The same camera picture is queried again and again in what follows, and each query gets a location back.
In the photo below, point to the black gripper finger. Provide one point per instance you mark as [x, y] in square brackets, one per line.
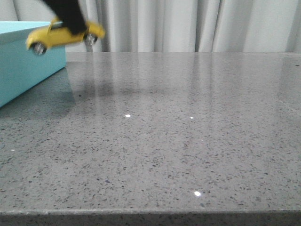
[69, 12]

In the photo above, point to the yellow toy beetle car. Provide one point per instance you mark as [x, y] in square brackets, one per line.
[56, 34]

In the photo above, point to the light blue box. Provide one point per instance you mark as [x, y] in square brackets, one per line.
[20, 68]

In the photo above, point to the grey pleated curtain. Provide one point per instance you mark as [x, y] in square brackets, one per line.
[194, 25]

